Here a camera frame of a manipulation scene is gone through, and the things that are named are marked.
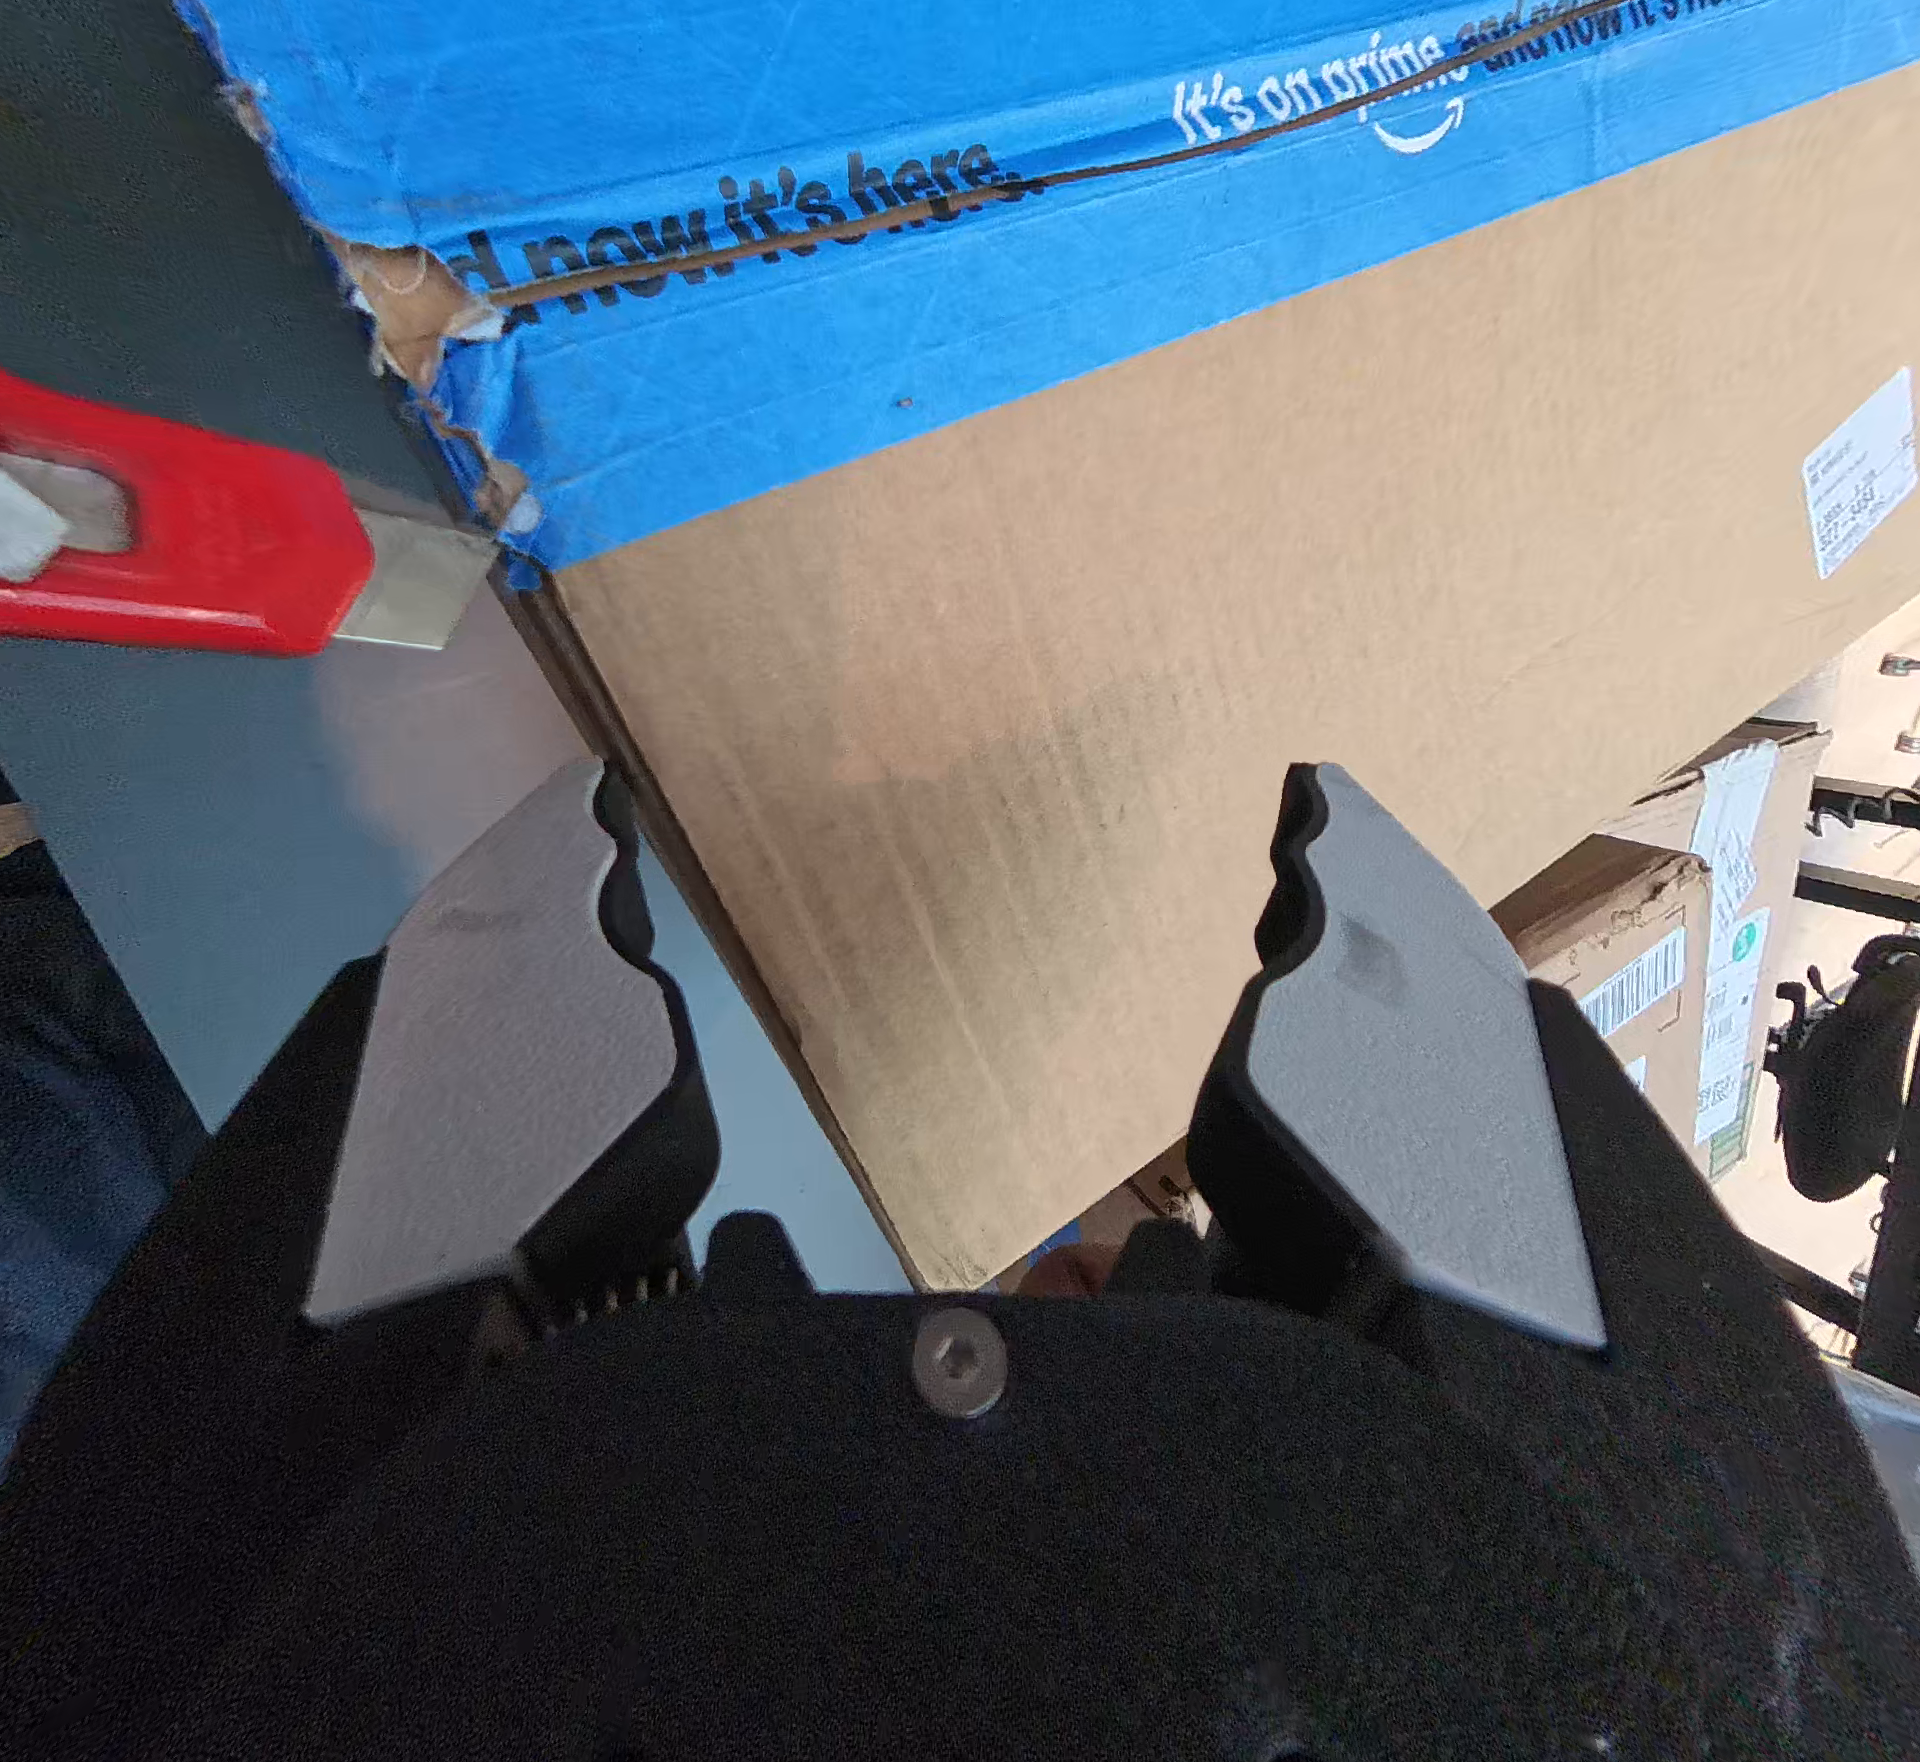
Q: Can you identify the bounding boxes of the white shipping label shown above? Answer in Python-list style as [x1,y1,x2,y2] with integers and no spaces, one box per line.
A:
[1800,367,1920,582]

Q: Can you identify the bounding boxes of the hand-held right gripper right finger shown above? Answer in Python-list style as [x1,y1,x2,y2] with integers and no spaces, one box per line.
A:
[1186,760,1610,1354]

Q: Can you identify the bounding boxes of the red box cutter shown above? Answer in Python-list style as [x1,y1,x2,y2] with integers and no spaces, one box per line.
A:
[0,367,501,662]

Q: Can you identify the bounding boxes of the small cardboard box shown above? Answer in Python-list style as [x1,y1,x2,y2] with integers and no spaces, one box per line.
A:
[1606,719,1836,1185]
[1493,838,1713,1134]

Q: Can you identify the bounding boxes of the blue packing tape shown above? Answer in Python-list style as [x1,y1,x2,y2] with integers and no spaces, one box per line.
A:
[177,0,1920,595]

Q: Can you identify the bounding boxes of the black office chair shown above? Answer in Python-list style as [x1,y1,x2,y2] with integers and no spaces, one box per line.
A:
[1764,934,1920,1206]

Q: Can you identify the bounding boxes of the person's leg in dark jeans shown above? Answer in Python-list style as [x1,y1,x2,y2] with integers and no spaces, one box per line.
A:
[0,772,212,1463]

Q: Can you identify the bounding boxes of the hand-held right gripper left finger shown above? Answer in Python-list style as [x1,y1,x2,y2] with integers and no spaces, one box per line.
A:
[305,757,721,1336]

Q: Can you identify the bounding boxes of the large cardboard box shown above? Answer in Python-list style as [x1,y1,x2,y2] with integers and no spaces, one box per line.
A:
[91,0,1920,1290]

